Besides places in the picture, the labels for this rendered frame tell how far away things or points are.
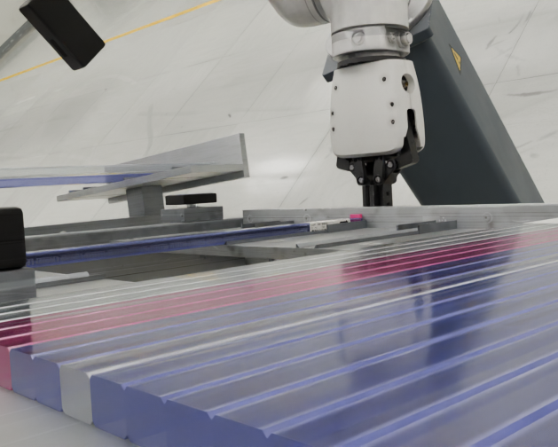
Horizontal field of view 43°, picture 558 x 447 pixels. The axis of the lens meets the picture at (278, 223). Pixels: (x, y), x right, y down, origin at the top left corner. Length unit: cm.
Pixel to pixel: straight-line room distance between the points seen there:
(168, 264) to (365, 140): 27
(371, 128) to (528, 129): 127
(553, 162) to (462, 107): 72
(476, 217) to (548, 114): 136
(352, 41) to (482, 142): 50
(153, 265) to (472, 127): 61
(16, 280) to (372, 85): 51
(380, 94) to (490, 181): 55
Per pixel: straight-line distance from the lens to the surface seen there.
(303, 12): 82
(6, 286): 33
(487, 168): 125
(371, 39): 76
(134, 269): 80
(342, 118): 79
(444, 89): 115
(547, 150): 191
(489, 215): 67
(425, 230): 64
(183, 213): 84
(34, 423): 17
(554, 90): 209
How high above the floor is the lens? 116
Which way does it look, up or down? 31 degrees down
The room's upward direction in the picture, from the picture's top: 40 degrees counter-clockwise
